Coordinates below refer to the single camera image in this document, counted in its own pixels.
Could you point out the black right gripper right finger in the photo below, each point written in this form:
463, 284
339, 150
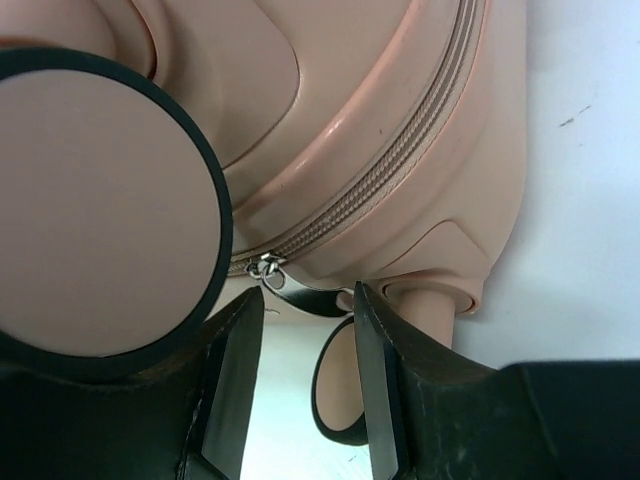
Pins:
432, 413

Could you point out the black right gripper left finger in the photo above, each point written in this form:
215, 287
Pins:
185, 418

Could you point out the pink hard-shell suitcase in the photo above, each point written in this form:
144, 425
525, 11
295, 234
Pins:
151, 149

